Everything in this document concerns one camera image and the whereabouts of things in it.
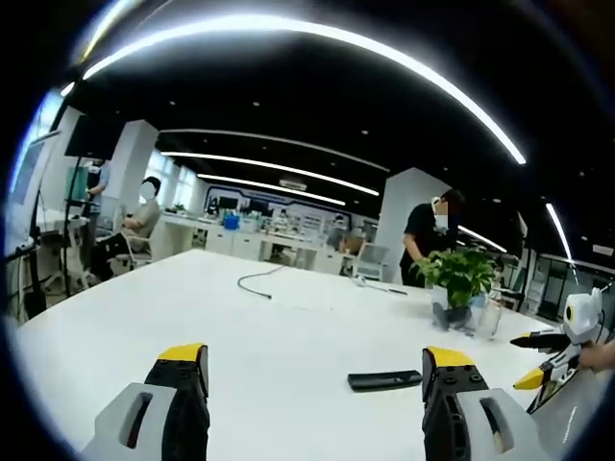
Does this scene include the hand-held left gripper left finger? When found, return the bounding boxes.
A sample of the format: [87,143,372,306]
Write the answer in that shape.
[79,343,211,461]

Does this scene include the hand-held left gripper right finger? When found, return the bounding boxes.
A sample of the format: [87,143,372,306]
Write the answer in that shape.
[421,346,554,461]

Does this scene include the black remote control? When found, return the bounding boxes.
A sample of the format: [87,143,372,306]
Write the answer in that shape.
[347,369,424,392]

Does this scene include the person's right hand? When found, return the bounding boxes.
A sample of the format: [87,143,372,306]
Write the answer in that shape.
[578,343,615,374]

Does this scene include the clear glass jar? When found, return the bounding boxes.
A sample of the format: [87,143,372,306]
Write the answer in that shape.
[475,292,504,341]

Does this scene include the green potted plant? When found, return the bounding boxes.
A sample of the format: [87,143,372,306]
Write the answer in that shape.
[410,248,499,332]

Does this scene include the white mesh office chair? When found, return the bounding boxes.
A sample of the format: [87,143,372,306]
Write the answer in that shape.
[353,242,390,282]

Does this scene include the white counter cabinets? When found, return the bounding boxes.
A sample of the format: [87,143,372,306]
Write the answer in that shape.
[158,210,357,276]

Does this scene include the black stand pole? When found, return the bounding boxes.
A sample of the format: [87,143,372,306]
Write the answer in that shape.
[61,156,87,299]

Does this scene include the black monitor screen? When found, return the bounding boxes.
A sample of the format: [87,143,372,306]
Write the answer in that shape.
[63,112,127,159]

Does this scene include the grey cable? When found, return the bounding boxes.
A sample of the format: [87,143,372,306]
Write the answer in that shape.
[237,266,285,302]

